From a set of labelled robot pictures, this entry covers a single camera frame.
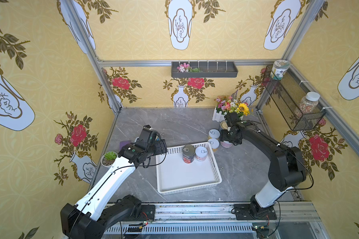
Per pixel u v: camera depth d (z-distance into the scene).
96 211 0.39
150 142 0.59
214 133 0.98
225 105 0.99
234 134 0.67
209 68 0.92
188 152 0.85
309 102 0.65
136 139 0.57
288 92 0.90
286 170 0.46
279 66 0.84
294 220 0.73
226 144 0.89
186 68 0.88
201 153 0.90
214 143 0.93
